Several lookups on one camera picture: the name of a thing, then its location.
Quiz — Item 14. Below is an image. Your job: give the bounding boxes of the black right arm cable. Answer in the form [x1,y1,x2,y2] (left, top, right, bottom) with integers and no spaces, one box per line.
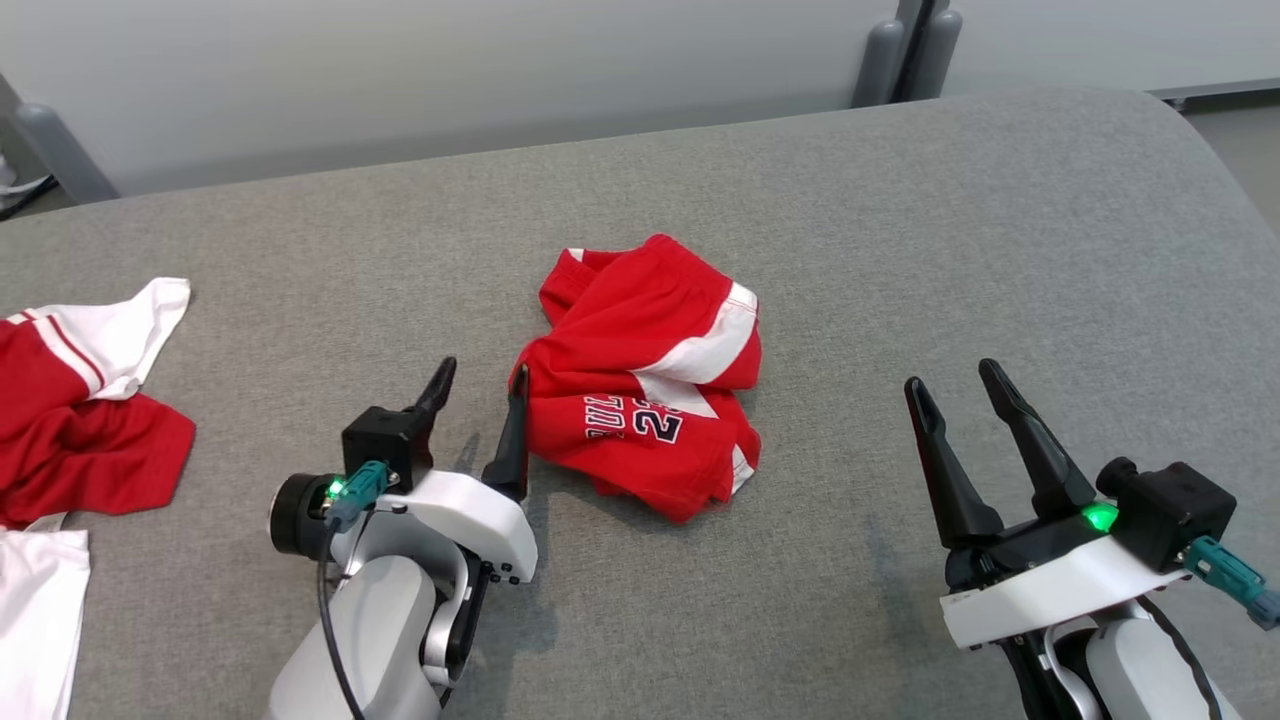
[1138,595,1225,720]

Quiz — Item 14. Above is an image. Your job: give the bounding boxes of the red and white jersey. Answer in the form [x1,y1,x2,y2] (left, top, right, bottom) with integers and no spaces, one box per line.
[0,277,197,720]

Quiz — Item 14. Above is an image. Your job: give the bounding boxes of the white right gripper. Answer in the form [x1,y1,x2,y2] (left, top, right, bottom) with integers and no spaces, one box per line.
[904,360,1191,651]

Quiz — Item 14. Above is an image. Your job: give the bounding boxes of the grey single partition foot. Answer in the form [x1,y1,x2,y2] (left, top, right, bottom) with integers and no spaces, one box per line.
[0,75,119,206]

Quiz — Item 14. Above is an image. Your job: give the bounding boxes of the teal right camera connector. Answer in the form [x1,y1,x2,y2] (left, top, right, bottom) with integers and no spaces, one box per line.
[1185,535,1280,631]

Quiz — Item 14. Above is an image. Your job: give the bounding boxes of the teal left camera connector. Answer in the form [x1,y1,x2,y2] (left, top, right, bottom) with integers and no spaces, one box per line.
[325,460,389,531]

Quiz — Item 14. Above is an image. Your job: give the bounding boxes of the grey partition post with feet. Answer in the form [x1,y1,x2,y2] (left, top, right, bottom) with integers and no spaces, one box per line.
[852,0,963,109]

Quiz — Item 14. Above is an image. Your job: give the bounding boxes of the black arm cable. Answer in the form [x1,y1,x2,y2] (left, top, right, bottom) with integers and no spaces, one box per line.
[316,510,367,720]
[1138,595,1225,720]

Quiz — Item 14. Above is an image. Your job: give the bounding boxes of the teal camera connector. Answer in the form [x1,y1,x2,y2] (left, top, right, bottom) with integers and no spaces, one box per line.
[325,460,389,531]
[1185,535,1280,631]

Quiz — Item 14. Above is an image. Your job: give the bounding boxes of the red shorts with 23 print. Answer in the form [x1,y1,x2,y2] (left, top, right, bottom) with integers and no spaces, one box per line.
[512,233,763,524]

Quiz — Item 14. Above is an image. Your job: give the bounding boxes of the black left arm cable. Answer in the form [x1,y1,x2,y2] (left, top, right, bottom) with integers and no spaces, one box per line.
[316,510,367,720]

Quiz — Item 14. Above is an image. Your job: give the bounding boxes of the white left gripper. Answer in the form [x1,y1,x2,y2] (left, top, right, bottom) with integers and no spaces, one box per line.
[268,357,538,584]

